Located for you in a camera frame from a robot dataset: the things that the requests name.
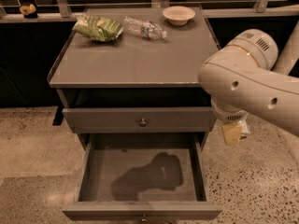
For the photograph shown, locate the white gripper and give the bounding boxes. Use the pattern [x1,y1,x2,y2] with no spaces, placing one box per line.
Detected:
[211,98,248,146]

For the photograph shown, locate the silver green 7up can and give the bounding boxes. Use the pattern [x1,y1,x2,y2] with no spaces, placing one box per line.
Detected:
[239,120,250,139]

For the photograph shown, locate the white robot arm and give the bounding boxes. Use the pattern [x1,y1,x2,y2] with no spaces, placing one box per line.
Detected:
[198,29,299,145]

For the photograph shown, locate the brass top drawer knob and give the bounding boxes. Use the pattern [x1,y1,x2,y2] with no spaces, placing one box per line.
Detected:
[139,119,148,127]

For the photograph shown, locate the brass drawer knob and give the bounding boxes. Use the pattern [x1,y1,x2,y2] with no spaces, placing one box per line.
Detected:
[139,119,148,127]
[140,215,149,223]

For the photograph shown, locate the open grey middle drawer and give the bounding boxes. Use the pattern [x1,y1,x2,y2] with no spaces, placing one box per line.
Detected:
[63,133,221,224]

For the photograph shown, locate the grey drawer cabinet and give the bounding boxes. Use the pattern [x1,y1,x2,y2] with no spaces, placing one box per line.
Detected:
[48,8,220,144]

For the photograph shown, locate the brass middle drawer knob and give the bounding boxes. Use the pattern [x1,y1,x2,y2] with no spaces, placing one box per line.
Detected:
[140,215,149,223]

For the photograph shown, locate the closed grey top drawer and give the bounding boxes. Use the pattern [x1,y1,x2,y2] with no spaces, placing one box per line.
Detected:
[63,107,216,133]

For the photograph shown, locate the white paper bowl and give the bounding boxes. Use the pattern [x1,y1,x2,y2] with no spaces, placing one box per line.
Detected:
[163,6,195,26]

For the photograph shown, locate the clear plastic water bottle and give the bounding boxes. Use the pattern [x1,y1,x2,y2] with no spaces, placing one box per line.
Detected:
[122,16,167,40]

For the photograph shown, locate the green chip bag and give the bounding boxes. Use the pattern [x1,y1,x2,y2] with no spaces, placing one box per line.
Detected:
[73,15,123,42]

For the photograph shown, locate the small yellow black object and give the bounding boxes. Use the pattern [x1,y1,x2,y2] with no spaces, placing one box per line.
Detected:
[20,4,38,19]

